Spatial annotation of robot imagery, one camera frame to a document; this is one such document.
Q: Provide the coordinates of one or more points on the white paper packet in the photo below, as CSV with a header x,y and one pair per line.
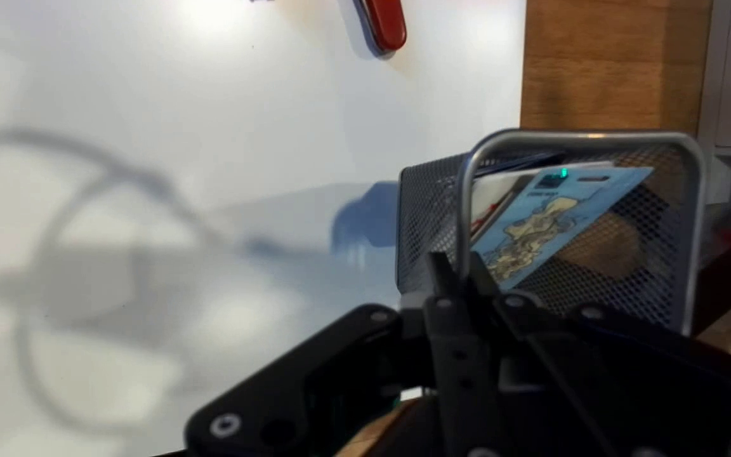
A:
x,y
495,192

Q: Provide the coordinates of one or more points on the light blue sachet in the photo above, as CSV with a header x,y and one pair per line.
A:
x,y
552,220

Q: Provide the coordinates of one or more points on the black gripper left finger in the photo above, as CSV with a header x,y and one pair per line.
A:
x,y
322,381

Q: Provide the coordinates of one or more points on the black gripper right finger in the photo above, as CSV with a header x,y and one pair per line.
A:
x,y
619,389

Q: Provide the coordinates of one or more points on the black mesh basket with sachet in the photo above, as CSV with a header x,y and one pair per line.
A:
x,y
670,256

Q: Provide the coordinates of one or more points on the red pocket knife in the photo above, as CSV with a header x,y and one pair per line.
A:
x,y
384,21

